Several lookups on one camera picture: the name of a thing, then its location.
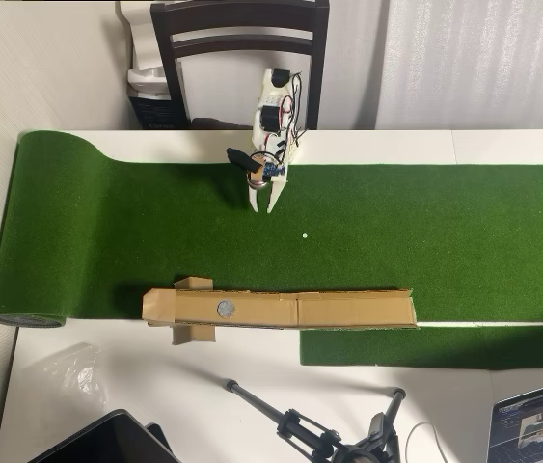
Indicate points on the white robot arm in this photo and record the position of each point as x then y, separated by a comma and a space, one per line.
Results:
271, 101

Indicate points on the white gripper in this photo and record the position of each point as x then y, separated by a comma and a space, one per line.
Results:
277, 189

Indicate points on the white styrofoam packing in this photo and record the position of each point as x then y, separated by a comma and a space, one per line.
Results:
143, 43

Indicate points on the dark cardboard product box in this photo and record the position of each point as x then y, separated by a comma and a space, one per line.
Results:
155, 113

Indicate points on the clear plastic bag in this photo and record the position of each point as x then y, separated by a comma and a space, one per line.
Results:
75, 373

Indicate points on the laptop screen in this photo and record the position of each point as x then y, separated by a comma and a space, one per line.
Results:
536, 424

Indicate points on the dark wooden chair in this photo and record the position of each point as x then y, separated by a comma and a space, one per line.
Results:
237, 14

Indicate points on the black tripod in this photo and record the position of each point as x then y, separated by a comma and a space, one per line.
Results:
300, 424

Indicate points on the small green turf piece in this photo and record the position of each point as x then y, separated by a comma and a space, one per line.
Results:
420, 347

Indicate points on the white curtain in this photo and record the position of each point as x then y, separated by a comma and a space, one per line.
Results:
469, 62

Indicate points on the long green putting mat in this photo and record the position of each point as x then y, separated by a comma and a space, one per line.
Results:
155, 217

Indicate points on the brown cardboard ramp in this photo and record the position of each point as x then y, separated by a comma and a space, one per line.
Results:
348, 311

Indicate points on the blue wrist camera board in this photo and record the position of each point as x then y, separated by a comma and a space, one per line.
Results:
272, 170

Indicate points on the black tablet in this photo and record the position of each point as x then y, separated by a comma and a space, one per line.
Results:
107, 441

